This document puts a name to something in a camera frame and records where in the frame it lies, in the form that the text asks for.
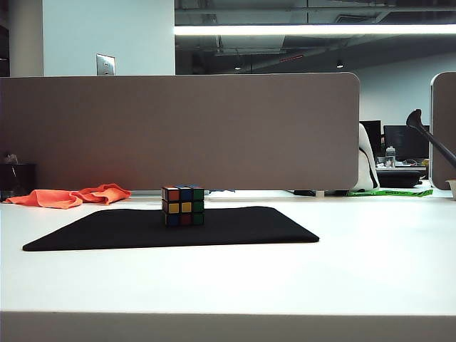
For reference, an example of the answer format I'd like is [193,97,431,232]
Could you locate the multicoloured Rubik's cube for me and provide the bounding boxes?
[162,184,206,227]

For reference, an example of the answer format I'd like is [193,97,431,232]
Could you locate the black mouse pad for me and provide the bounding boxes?
[21,205,321,252]

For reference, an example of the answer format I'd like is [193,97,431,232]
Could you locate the gray desk divider panel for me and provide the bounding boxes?
[0,72,361,192]

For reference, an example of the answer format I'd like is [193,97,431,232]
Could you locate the black computer monitor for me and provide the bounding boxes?
[383,125,431,162]
[359,120,383,157]

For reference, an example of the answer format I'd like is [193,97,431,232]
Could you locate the long ceiling light strip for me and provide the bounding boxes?
[174,24,456,36]

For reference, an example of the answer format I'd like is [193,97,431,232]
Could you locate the black flat case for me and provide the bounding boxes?
[375,168,423,189]

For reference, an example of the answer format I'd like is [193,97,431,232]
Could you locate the orange cloth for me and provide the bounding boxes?
[4,183,133,209]

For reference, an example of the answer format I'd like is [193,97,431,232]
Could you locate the black angled rod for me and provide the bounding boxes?
[405,108,456,164]

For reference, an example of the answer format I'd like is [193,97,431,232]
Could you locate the black mesh pen holder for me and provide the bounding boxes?
[0,163,38,201]

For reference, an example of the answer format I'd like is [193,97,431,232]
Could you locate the brown desk partition panel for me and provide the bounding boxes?
[429,71,456,191]

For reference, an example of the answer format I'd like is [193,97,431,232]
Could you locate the metal wall outlet plate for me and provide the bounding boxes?
[95,53,116,76]

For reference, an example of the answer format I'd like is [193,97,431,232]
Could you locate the green strap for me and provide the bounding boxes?
[348,188,434,198]

